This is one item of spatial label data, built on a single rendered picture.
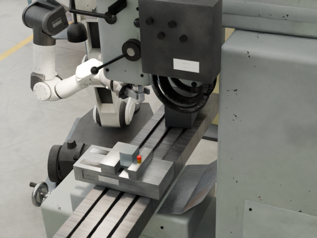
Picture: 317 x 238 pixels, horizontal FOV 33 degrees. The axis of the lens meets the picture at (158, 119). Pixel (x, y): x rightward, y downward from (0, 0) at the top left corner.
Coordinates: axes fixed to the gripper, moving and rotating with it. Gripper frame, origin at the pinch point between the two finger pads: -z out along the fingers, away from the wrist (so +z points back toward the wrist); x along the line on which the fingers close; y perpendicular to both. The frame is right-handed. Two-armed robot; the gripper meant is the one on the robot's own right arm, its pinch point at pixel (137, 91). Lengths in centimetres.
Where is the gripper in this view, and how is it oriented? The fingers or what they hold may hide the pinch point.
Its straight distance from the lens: 195.7
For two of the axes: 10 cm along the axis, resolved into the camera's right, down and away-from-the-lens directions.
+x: 7.4, -3.7, 5.6
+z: -6.7, -3.8, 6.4
